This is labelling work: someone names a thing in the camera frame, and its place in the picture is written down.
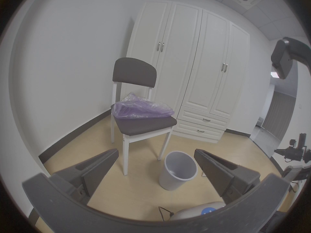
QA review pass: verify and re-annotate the purple plastic bag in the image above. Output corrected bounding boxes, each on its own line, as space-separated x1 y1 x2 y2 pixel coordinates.
112 92 175 119

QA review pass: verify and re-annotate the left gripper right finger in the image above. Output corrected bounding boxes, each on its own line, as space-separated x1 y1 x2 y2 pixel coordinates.
194 149 261 207

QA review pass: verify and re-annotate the black cable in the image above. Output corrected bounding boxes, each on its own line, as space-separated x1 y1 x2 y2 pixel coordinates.
158 206 174 221

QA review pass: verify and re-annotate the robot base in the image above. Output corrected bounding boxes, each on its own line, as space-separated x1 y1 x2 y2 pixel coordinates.
170 201 227 221

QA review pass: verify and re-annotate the white wardrobe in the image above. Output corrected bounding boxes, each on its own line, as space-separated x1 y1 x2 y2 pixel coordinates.
126 0 251 144

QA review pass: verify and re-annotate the grey padded white-legged chair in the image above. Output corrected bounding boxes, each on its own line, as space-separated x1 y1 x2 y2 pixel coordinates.
110 57 178 176

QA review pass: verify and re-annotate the grey curtain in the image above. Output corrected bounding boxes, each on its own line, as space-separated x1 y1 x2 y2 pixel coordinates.
263 91 297 142

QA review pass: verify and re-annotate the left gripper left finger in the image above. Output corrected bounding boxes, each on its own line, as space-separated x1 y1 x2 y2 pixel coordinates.
51 149 119 206

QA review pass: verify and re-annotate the white trash bin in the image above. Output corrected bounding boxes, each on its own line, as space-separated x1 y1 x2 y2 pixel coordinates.
159 151 198 191

